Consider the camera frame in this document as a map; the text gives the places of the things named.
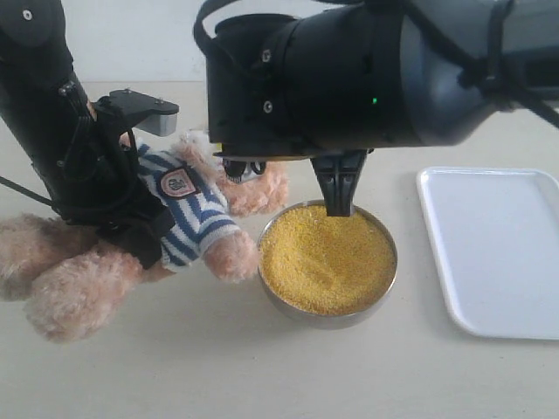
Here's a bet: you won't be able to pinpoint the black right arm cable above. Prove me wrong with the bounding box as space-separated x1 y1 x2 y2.
194 0 559 130

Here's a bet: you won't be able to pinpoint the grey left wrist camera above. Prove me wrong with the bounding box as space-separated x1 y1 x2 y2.
93 88 180 137

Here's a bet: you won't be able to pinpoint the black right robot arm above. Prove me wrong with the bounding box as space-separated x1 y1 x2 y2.
193 1 558 216

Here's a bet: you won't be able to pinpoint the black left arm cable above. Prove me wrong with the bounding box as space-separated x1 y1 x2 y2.
0 82 141 228

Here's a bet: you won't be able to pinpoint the yellow millet grains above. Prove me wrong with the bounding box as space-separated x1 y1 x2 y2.
259 204 397 315

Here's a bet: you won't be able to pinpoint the steel bowl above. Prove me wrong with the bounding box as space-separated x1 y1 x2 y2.
256 199 399 331

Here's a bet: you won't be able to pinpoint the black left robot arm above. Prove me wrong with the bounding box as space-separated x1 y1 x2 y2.
1 1 179 268

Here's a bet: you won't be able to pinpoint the tan teddy bear striped sweater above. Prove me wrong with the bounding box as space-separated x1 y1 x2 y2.
1 130 288 343

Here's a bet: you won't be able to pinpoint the white plastic tray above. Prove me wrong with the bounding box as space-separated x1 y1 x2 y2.
416 167 558 340

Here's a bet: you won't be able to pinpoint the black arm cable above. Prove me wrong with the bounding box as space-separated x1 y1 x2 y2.
194 0 559 130
0 82 141 228

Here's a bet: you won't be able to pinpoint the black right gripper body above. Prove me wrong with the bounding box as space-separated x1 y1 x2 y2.
206 15 376 160

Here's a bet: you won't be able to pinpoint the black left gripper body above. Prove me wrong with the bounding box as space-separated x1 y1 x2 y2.
25 82 162 228

